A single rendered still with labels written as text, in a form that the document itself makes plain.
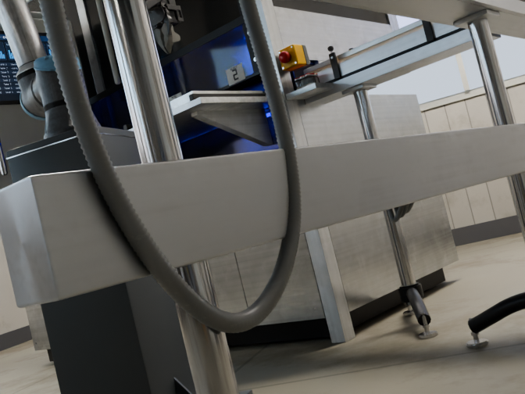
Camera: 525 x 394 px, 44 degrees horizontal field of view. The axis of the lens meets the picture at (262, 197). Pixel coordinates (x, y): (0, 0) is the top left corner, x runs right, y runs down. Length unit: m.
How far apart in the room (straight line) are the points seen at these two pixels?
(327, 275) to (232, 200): 1.50
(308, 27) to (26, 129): 1.20
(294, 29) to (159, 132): 1.75
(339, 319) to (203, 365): 1.55
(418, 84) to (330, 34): 2.17
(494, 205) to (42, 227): 4.27
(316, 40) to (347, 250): 0.81
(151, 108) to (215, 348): 0.29
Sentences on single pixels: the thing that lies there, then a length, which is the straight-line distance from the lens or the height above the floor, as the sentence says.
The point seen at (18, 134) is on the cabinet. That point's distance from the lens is 2.82.
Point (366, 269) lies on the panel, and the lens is 2.48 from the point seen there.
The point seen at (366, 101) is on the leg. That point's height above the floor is 0.79.
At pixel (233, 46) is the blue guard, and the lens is 2.47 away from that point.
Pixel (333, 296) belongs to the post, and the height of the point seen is 0.16.
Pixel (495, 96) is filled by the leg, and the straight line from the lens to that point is 1.76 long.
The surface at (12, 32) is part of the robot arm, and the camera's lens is 1.98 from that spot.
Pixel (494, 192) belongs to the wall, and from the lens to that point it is 4.76.
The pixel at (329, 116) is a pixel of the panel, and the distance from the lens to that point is 2.49.
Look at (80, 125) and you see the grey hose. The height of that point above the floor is 0.59.
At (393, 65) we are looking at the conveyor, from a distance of 2.21.
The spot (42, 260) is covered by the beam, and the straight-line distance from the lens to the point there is 0.65.
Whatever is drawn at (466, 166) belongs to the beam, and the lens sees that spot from 1.40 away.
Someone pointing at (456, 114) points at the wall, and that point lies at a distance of 4.77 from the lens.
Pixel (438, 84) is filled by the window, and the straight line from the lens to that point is 4.78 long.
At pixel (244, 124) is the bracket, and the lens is 2.26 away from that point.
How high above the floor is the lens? 0.45
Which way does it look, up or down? 3 degrees up
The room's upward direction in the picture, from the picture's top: 14 degrees counter-clockwise
